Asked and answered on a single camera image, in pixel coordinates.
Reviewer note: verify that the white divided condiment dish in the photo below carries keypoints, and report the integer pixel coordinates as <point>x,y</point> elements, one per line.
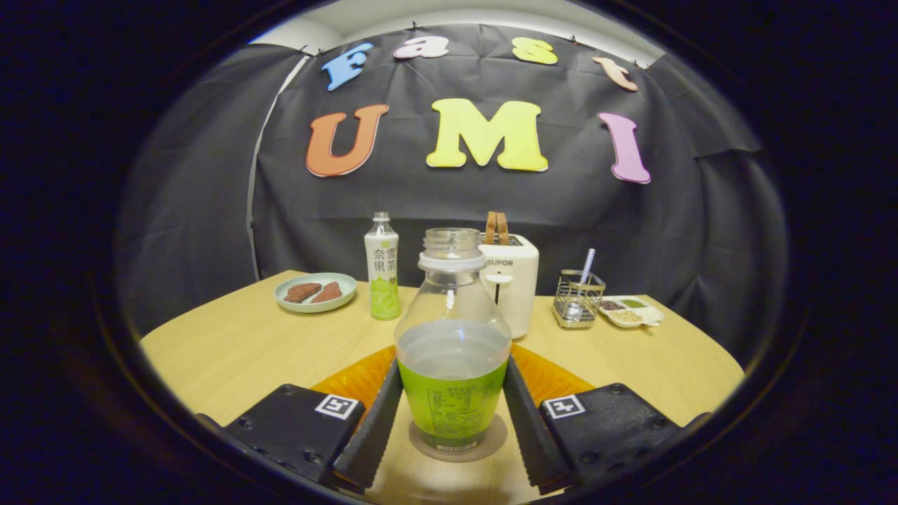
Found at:
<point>631,315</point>

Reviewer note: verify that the light green plate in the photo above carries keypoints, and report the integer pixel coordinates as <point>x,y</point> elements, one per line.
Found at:
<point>316,307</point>

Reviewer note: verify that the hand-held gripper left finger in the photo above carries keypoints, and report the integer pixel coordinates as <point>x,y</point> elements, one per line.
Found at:
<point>372,435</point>

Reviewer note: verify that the clear green-label juice bottle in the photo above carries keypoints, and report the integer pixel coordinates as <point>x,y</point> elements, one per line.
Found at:
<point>452,400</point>

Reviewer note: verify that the brown round coaster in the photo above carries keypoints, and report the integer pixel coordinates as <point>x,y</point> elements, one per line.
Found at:
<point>497,435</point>

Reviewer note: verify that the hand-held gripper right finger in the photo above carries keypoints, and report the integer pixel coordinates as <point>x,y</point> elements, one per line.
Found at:
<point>533,435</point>

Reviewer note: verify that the brown meat piece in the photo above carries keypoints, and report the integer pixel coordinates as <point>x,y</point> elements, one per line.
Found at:
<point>302,292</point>
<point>328,292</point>

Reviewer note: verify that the capped green tea bottle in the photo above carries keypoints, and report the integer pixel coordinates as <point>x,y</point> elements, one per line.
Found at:
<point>383,273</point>

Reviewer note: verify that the wooden table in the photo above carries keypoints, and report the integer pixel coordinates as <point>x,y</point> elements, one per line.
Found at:
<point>245,351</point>

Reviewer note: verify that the white toaster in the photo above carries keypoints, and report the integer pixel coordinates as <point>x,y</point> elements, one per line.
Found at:
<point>520,291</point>

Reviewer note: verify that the brown toast slice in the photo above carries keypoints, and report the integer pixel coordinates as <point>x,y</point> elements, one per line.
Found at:
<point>490,228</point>
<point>503,229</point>

